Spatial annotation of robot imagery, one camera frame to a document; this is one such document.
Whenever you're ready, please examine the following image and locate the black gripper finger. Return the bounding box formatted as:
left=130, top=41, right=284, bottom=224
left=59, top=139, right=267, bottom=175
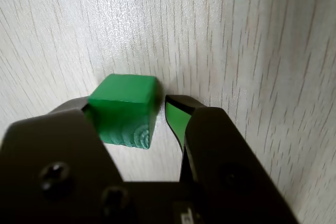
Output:
left=0, top=97, right=139, bottom=224

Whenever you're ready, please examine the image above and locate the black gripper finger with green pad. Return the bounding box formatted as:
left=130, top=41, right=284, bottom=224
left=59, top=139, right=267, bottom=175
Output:
left=165, top=94, right=300, bottom=224

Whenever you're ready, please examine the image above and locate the green wooden cube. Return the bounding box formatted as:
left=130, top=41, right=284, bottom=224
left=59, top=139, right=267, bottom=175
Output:
left=87, top=73, right=160, bottom=151

